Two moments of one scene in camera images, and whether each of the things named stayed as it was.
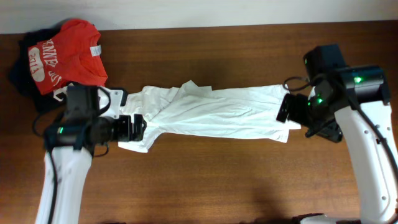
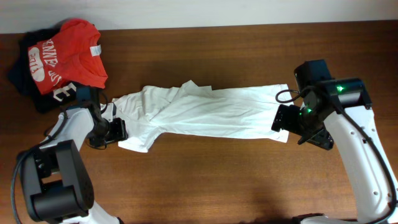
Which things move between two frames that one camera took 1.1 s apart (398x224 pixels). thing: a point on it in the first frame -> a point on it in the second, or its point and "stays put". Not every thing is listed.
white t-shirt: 188,111 stays put
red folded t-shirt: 71,56 stays put
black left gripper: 137,127 -> 117,130
